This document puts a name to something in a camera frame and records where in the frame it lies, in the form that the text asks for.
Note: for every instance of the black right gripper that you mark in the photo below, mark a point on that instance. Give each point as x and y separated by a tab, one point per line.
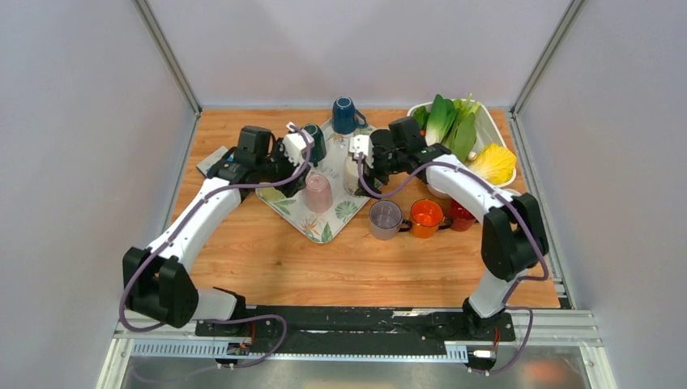
372	173

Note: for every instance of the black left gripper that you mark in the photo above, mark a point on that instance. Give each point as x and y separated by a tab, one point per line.
277	151

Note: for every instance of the purple mug black handle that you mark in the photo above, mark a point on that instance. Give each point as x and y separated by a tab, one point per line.
386	220

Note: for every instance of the orange mug black handle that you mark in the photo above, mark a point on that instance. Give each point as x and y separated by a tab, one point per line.
427	217

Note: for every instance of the pink faceted mug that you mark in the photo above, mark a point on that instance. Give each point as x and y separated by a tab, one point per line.
318	193

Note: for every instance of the red mug black handle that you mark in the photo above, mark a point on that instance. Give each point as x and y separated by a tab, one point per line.
462	219

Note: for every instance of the lime green faceted mug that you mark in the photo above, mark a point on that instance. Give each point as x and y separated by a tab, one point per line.
270	194

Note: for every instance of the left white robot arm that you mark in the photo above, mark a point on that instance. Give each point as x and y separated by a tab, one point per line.
156	278

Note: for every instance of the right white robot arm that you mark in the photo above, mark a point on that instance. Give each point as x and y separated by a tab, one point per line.
513	236

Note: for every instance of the large floral cream mug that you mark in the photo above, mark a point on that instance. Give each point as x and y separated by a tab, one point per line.
351	182

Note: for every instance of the dark green faceted mug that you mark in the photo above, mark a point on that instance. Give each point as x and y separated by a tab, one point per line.
318	151

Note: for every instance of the dark blue faceted mug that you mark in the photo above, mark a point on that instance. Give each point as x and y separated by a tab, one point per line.
346	118

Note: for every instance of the green bok choy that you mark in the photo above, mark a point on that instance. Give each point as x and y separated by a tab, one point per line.
450	123

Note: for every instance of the white vegetable tub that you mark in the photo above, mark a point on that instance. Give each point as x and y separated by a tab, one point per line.
486	133

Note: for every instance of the floral white serving tray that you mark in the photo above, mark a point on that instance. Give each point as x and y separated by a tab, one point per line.
323	227

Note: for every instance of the yellow napa cabbage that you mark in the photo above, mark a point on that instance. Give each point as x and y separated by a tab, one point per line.
495	164

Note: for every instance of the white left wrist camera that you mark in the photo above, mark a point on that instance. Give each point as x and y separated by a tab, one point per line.
295	143

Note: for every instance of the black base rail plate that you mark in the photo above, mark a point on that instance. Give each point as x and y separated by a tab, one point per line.
358	331

